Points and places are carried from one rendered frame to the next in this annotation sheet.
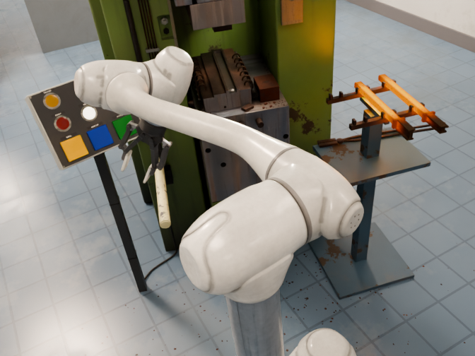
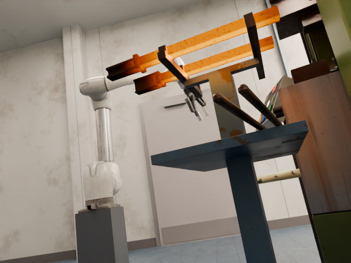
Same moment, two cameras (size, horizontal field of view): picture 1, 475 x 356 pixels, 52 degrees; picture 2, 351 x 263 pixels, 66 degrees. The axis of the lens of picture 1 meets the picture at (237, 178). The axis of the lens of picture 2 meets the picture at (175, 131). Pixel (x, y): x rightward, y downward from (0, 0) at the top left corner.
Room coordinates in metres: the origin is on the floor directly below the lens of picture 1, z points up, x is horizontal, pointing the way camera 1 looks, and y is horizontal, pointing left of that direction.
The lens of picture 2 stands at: (1.89, -1.24, 0.58)
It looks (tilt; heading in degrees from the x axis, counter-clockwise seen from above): 14 degrees up; 122
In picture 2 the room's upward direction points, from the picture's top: 9 degrees counter-clockwise
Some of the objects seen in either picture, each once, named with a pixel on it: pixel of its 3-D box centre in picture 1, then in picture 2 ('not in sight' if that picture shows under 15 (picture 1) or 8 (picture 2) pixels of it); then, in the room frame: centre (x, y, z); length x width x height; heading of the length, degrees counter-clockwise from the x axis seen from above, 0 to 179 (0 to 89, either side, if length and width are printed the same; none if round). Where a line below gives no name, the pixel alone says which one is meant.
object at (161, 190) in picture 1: (161, 191); (297, 173); (1.64, 0.34, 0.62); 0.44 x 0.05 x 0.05; 7
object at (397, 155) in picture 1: (369, 155); (237, 154); (1.66, -0.58, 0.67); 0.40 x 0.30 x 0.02; 102
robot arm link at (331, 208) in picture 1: (314, 198); (93, 87); (0.65, -0.13, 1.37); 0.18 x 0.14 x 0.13; 31
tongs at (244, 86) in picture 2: (383, 134); (275, 131); (1.78, -0.67, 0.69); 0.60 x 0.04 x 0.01; 94
